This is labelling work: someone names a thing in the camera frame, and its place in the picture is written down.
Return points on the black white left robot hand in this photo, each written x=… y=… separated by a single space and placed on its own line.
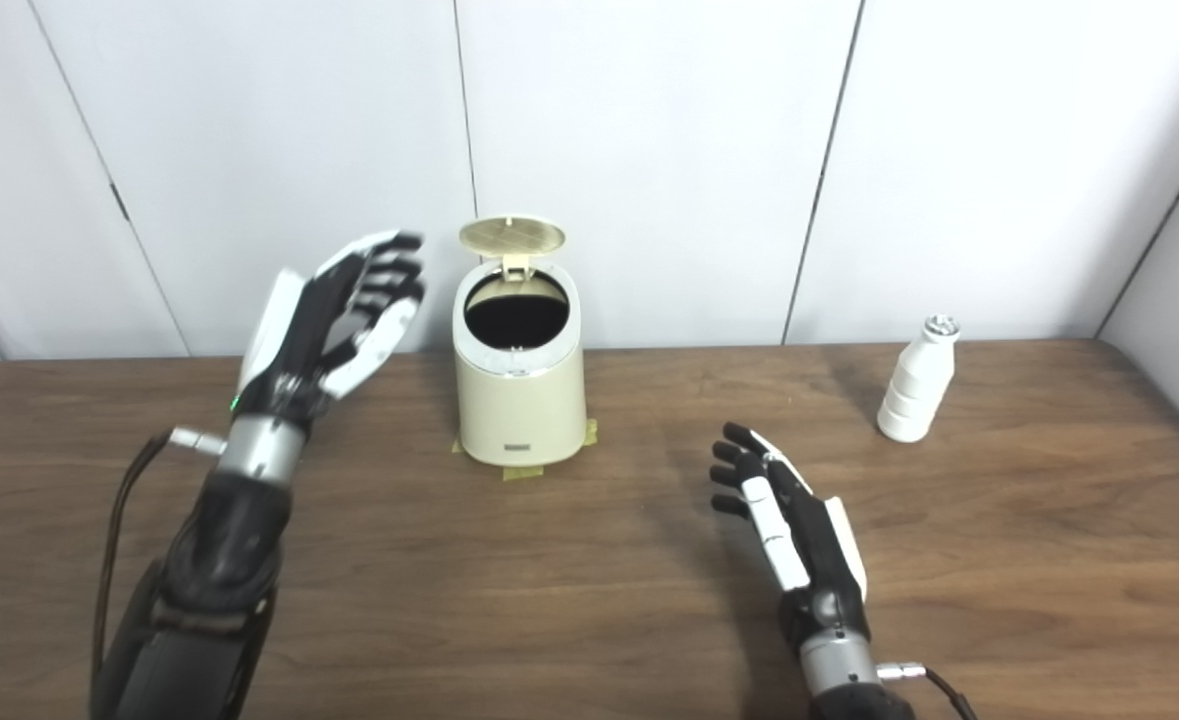
x=294 y=350

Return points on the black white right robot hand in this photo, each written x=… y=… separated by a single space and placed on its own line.
x=814 y=560

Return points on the small white plastic bottle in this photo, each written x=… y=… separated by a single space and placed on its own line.
x=911 y=395

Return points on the cream-colored cylindrical bin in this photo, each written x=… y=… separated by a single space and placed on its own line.
x=519 y=410

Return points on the cream round bin lid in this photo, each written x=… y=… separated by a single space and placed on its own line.
x=512 y=235

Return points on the black wall panel hinge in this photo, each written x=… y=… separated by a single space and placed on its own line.
x=119 y=200

